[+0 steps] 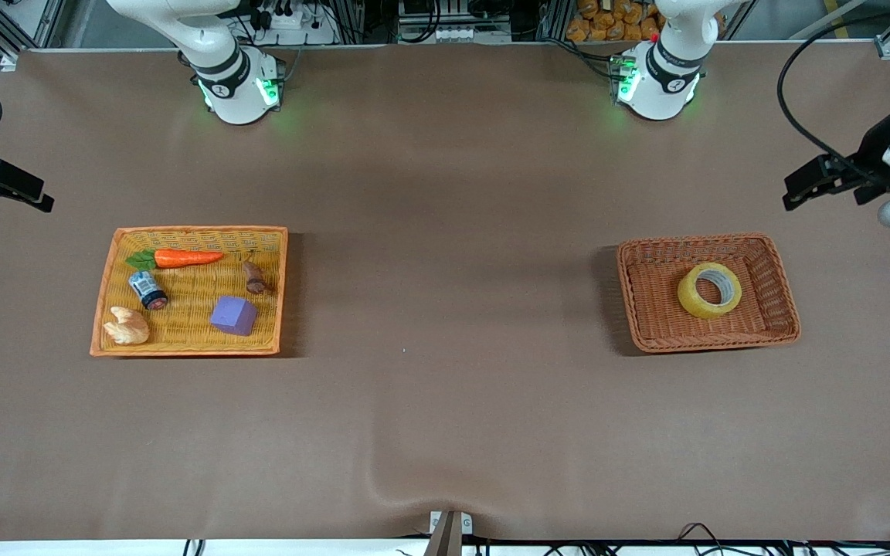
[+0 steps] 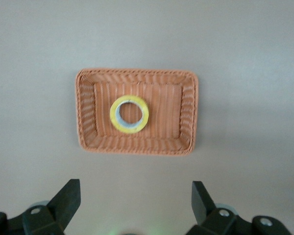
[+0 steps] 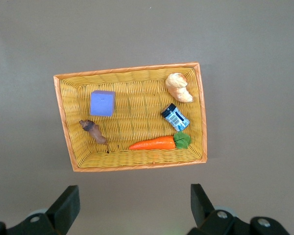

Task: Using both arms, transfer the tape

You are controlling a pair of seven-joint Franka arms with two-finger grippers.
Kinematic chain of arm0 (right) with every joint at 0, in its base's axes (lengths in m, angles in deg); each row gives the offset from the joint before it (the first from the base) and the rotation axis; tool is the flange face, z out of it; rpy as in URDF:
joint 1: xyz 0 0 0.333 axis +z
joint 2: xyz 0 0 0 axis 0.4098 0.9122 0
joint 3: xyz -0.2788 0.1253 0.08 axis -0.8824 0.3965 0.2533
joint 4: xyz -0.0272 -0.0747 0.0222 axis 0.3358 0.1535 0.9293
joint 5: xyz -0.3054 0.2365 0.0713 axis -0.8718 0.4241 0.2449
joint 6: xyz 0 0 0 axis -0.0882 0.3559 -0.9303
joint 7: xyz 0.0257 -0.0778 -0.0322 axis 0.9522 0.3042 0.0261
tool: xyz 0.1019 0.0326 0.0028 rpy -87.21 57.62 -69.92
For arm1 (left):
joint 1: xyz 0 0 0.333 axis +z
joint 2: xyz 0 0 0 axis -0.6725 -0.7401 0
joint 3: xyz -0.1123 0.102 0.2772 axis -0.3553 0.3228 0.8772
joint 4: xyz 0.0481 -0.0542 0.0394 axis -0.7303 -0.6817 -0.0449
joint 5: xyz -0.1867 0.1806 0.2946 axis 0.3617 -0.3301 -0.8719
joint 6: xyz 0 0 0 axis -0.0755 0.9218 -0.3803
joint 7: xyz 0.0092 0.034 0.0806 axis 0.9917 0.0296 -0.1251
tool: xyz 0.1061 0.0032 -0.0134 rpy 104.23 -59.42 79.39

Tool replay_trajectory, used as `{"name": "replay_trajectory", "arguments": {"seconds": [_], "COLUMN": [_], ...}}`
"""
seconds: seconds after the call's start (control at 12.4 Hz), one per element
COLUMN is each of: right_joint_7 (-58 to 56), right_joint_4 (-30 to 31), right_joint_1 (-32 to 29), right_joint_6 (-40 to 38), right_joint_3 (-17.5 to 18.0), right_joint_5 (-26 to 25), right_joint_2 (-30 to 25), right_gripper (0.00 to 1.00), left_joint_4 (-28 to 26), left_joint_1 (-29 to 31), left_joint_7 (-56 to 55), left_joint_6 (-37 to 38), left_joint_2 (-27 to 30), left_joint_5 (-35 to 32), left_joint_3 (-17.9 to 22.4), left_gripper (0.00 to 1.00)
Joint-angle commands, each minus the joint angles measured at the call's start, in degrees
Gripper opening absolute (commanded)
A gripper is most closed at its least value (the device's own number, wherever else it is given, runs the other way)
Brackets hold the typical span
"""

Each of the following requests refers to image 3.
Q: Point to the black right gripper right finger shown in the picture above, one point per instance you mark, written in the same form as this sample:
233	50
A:
205	215

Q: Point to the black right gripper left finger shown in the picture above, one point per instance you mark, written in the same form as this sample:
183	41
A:
61	210

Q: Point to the brown toy root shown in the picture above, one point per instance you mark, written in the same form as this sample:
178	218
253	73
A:
94	131

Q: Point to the orange toy carrot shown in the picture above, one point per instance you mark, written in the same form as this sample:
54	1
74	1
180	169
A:
154	144

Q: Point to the small grey can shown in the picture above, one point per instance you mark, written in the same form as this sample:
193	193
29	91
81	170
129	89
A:
176	118

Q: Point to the purple foam cube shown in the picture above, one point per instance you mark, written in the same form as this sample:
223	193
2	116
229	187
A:
102	104

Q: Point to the yellow wicker tray basket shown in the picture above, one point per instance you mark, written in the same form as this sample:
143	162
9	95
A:
137	117

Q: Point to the toy croissant bread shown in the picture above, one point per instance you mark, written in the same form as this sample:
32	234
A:
178	88

